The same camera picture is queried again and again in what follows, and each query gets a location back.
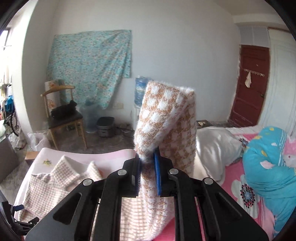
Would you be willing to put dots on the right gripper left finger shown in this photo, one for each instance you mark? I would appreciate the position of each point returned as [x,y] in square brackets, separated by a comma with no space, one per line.
[92,210]

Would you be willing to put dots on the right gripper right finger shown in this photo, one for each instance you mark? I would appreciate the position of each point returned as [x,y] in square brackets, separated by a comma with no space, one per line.
[203,210]

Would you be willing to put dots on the beige white houndstooth coat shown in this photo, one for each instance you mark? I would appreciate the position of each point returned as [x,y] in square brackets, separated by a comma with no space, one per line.
[167,121]

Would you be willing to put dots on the black clothes on chair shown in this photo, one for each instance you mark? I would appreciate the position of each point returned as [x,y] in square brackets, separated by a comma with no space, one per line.
[64,111]

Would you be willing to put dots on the pale pink bed sheet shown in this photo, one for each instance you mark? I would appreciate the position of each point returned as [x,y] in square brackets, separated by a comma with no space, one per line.
[54,174]

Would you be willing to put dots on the white pillow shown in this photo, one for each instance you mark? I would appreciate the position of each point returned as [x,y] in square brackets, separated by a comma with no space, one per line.
[216,148]

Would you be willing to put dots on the dark grey cabinet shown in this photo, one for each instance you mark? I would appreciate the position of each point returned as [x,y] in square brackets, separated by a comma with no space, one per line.
[8,158]

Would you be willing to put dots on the small wooden stool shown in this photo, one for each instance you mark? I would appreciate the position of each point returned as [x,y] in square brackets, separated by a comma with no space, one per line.
[30,157]

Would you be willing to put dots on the turquoise quilt bundle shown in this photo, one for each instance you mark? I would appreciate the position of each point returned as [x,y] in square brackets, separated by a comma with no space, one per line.
[268,175]

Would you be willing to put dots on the white plastic bag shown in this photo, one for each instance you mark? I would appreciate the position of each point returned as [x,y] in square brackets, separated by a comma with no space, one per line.
[38,141]

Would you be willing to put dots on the wooden chair black seat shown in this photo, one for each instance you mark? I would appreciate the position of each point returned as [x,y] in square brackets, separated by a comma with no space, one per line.
[76,119]

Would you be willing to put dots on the white water dispenser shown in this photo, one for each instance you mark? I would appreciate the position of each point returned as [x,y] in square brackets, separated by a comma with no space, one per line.
[135,116]

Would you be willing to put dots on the bicycle wheel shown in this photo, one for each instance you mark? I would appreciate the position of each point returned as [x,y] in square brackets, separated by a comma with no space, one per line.
[11,124]

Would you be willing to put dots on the blue water bottle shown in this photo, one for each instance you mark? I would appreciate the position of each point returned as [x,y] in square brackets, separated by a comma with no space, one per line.
[140,86]

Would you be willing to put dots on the dark red door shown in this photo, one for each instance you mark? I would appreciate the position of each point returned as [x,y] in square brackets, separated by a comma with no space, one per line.
[251,86]

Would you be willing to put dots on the teal floral wall cloth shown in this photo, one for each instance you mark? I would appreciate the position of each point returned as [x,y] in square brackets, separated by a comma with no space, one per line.
[93,62]

